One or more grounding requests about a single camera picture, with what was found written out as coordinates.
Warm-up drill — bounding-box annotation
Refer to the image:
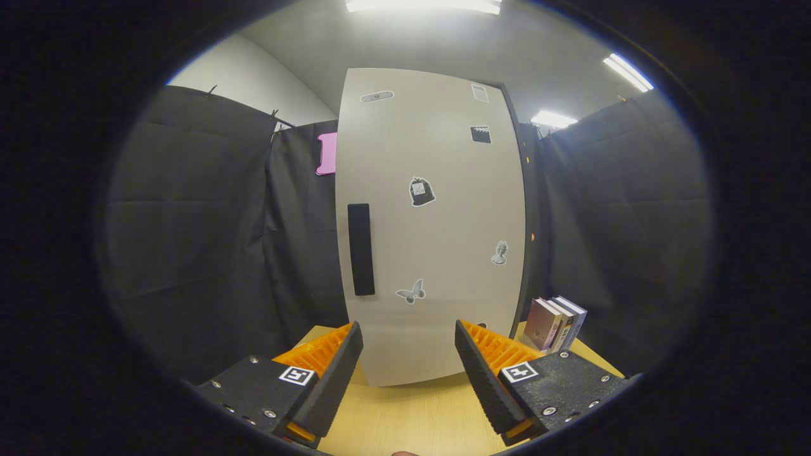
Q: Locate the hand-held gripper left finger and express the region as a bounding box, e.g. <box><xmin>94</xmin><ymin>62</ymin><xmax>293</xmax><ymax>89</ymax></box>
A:
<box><xmin>190</xmin><ymin>321</ymin><xmax>364</xmax><ymax>449</ymax></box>

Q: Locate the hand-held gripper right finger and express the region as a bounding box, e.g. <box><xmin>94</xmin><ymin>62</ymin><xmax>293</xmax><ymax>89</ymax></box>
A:
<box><xmin>454</xmin><ymin>320</ymin><xmax>642</xmax><ymax>446</ymax></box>

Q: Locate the beige cabinet door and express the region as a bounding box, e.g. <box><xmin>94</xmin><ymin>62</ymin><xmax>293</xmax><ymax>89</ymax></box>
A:
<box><xmin>335</xmin><ymin>68</ymin><xmax>527</xmax><ymax>388</ymax></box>

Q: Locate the brown cover book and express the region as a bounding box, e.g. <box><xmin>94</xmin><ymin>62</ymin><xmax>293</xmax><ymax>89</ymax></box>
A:
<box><xmin>524</xmin><ymin>298</ymin><xmax>563</xmax><ymax>352</ymax></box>

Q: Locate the white spine book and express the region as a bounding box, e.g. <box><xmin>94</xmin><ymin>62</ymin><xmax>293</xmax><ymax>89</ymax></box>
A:
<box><xmin>544</xmin><ymin>298</ymin><xmax>575</xmax><ymax>353</ymax></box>

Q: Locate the black backdrop cloth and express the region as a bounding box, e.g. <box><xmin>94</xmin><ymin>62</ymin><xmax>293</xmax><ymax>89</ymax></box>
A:
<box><xmin>98</xmin><ymin>85</ymin><xmax>713</xmax><ymax>384</ymax></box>

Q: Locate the long ceiling light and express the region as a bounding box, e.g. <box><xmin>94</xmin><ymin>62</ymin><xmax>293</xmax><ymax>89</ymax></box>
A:
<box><xmin>602</xmin><ymin>53</ymin><xmax>655</xmax><ymax>93</ymax></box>
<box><xmin>345</xmin><ymin>0</ymin><xmax>502</xmax><ymax>15</ymax></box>
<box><xmin>530</xmin><ymin>111</ymin><xmax>579</xmax><ymax>130</ymax></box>

